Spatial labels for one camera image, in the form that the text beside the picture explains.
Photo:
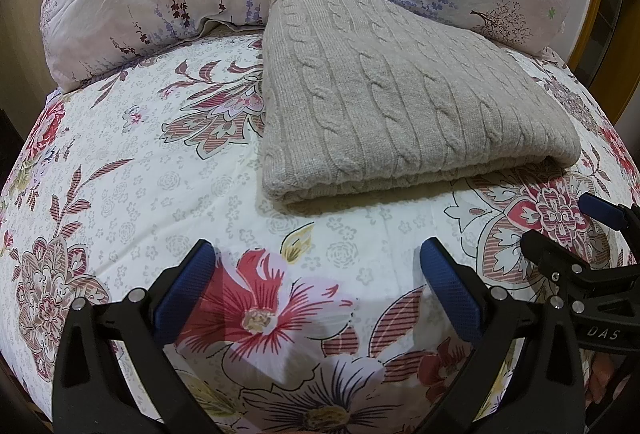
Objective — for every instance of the yellow wooden bed frame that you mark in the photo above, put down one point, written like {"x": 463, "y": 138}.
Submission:
{"x": 596, "y": 9}

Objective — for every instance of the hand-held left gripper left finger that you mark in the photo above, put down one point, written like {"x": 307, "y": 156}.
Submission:
{"x": 186, "y": 284}

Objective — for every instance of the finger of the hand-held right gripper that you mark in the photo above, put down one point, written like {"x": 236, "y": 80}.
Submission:
{"x": 555, "y": 256}
{"x": 602, "y": 208}

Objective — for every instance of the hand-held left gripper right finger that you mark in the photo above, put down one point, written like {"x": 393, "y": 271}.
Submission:
{"x": 451, "y": 295}

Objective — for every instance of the floral bed sheet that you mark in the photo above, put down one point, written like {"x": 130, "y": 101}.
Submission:
{"x": 150, "y": 194}

